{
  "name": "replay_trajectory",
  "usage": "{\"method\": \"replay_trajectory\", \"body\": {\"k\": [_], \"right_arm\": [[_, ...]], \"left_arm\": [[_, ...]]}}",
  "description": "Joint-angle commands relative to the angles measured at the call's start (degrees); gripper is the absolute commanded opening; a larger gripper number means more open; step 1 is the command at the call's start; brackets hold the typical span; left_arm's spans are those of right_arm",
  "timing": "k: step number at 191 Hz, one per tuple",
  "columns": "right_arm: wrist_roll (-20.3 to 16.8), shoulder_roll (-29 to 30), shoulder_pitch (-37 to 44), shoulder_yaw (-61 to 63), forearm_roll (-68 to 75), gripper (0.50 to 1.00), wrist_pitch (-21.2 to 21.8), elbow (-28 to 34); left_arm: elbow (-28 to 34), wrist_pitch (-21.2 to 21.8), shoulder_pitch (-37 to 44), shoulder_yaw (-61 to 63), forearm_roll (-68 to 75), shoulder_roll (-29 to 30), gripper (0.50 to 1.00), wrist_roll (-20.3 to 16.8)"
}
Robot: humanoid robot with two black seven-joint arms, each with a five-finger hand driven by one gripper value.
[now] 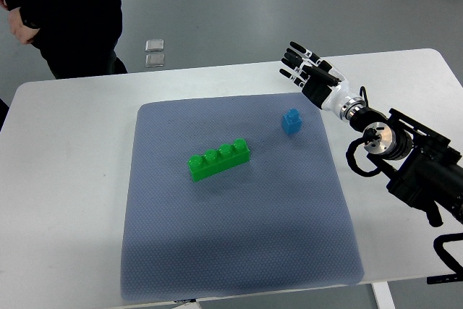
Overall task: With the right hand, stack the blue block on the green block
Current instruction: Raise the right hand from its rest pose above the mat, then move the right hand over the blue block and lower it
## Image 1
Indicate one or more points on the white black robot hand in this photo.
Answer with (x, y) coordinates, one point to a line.
(320, 82)

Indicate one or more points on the person's bare hand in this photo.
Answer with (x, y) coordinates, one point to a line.
(25, 35)

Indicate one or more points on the blue toy block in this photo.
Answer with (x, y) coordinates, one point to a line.
(291, 122)

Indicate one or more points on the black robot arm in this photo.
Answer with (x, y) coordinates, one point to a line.
(421, 166)

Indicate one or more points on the green four-stud toy block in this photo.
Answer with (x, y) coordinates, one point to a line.
(214, 161)

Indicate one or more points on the person in black clothes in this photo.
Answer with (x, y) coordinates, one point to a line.
(77, 38)

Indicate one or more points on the upper metal floor plate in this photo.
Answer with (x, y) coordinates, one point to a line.
(152, 45)

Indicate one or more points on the metal floor plate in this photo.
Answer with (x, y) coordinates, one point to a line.
(154, 60)
(152, 45)

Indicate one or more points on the lower metal floor plate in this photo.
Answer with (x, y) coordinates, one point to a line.
(154, 60)

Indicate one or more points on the blue-grey textured mat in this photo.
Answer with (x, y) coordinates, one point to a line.
(278, 221)

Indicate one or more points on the white table leg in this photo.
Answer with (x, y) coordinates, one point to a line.
(382, 294)

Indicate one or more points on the black table control panel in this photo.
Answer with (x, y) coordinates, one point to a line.
(444, 279)

